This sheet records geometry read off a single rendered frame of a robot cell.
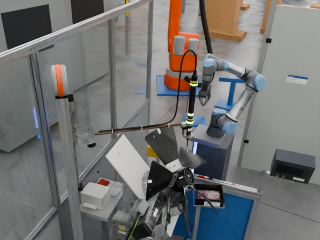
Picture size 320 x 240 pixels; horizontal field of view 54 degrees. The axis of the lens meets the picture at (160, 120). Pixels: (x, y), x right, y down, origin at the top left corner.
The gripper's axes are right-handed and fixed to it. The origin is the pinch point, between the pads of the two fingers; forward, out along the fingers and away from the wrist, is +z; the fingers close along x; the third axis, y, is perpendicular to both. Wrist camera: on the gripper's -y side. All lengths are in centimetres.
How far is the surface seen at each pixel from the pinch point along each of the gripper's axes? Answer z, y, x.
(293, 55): -10, 127, -70
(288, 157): 19, -19, -65
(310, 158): 18, -16, -80
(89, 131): -15, -85, 49
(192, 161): 25.0, -38.9, -2.2
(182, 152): 24.6, -31.4, 6.4
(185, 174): 19, -61, -2
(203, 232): 118, -15, -17
